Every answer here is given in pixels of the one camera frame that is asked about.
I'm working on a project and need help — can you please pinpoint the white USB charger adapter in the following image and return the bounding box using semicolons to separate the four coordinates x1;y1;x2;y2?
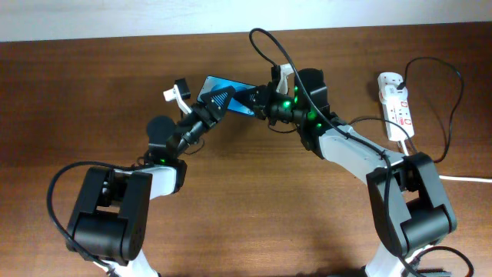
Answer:
379;85;408;103

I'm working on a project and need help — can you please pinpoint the black USB charging cable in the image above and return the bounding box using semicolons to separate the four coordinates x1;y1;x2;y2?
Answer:
347;56;465;165

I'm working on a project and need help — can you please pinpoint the white power strip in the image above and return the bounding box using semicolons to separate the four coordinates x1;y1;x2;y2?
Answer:
377;72;414;142

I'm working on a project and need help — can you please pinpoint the blue Galaxy smartphone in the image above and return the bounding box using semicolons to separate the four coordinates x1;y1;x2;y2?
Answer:
196;75;258;116

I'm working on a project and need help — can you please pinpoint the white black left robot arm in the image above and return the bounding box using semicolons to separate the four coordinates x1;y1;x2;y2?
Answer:
59;86;236;276

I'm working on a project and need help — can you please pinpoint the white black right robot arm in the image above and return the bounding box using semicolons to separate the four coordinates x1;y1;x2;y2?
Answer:
234;68;457;276

